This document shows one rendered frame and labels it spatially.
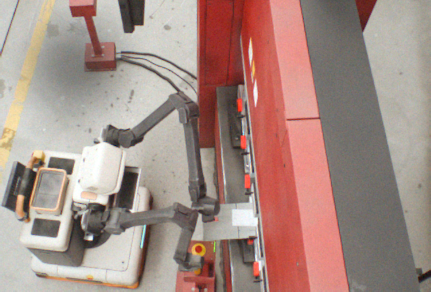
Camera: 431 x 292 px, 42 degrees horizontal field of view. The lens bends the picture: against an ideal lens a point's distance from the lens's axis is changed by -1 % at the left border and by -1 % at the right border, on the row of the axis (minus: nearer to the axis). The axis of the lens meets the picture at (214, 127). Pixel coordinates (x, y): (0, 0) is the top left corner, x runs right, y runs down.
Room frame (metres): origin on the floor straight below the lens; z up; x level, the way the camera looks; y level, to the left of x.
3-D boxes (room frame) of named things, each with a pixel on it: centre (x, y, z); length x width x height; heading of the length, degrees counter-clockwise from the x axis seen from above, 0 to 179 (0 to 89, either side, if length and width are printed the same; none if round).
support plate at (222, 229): (0.83, -0.10, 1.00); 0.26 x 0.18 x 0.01; 97
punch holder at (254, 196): (0.87, -0.24, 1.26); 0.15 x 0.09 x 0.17; 7
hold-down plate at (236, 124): (1.44, -0.12, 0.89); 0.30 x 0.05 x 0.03; 7
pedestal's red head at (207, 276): (0.68, 0.04, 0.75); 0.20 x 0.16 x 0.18; 0
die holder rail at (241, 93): (1.39, -0.18, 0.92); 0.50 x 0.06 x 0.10; 7
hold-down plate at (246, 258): (0.80, -0.19, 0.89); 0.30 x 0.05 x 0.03; 7
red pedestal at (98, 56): (2.37, 0.92, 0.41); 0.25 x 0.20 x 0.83; 97
